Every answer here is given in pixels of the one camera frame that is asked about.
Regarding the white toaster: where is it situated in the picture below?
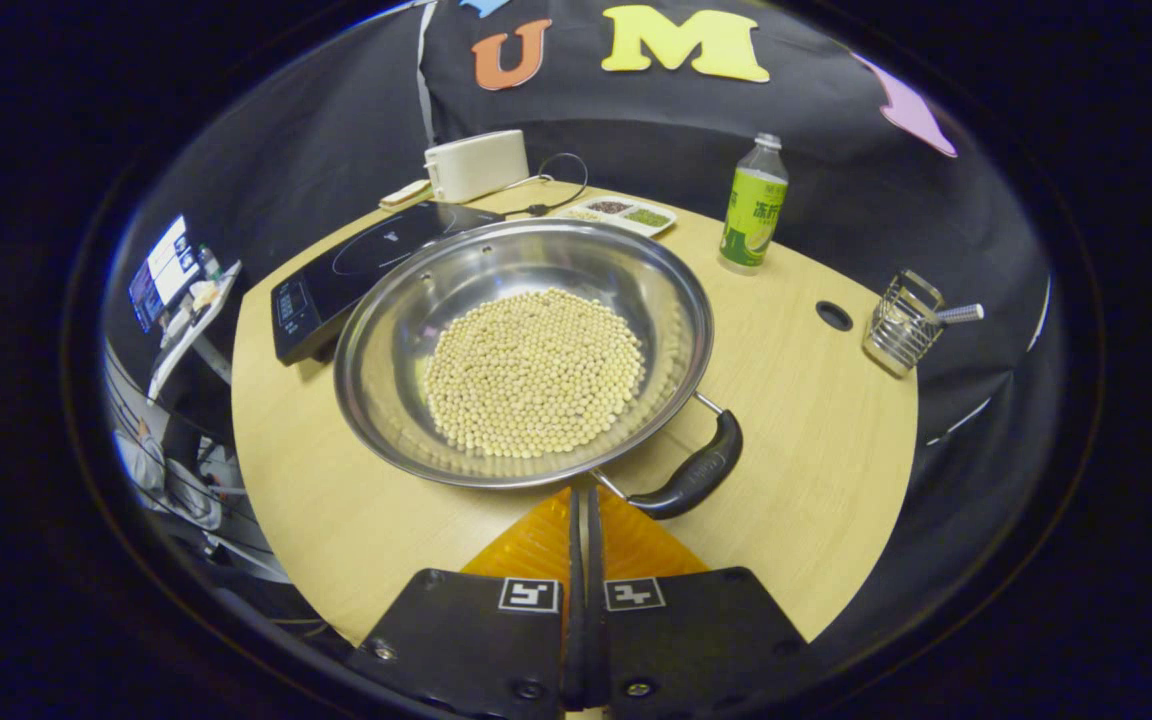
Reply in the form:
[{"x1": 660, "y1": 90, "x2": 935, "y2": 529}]
[{"x1": 424, "y1": 129, "x2": 531, "y2": 205}]

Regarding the metal wire holder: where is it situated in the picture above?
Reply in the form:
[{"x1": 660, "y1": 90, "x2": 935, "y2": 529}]
[{"x1": 862, "y1": 269, "x2": 947, "y2": 379}]

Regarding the stainless steel pot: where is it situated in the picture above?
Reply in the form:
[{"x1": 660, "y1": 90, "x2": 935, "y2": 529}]
[{"x1": 333, "y1": 217, "x2": 745, "y2": 521}]

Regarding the small green dish with bread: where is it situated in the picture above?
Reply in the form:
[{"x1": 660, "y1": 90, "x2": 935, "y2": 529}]
[{"x1": 379, "y1": 179, "x2": 434, "y2": 211}]

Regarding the pile of soybeans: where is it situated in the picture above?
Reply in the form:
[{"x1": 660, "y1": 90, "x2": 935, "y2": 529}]
[{"x1": 421, "y1": 288, "x2": 649, "y2": 461}]

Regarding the black power cable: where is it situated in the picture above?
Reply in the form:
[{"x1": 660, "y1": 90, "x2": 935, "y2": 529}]
[{"x1": 511, "y1": 153, "x2": 590, "y2": 218}]

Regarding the white desk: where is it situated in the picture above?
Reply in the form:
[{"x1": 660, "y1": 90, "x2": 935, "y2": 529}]
[{"x1": 148, "y1": 262, "x2": 243, "y2": 401}]

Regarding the computer monitor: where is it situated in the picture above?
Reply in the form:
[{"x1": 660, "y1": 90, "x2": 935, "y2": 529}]
[{"x1": 128, "y1": 215, "x2": 222, "y2": 334}]

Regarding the white divided bean tray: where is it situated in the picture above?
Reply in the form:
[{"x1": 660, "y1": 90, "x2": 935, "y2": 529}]
[{"x1": 551, "y1": 195, "x2": 679, "y2": 239}]

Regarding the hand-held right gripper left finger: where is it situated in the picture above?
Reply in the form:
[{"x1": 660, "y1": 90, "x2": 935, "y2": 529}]
[{"x1": 346, "y1": 487, "x2": 587, "y2": 720}]

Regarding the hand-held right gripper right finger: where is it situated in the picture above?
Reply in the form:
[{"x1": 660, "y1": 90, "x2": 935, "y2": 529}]
[{"x1": 586, "y1": 485, "x2": 807, "y2": 720}]

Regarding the black induction cooktop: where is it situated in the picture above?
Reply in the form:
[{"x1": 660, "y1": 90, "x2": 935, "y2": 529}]
[{"x1": 270, "y1": 200, "x2": 507, "y2": 366}]

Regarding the green drink bottle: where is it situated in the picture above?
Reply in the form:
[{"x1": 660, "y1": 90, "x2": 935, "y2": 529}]
[{"x1": 718, "y1": 133, "x2": 790, "y2": 276}]

